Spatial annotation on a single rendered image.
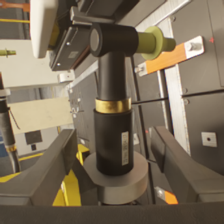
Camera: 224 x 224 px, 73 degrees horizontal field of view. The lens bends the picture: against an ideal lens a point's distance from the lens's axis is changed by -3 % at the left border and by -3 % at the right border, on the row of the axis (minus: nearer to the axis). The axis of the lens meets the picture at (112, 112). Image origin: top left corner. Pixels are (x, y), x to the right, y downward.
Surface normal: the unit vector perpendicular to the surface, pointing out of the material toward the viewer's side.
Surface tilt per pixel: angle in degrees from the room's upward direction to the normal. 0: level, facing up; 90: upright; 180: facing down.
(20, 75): 90
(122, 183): 90
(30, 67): 90
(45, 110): 90
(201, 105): 0
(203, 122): 0
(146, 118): 0
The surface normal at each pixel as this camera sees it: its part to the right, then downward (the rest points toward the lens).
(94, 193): 0.49, 0.22
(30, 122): 0.46, -0.04
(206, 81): -0.87, 0.16
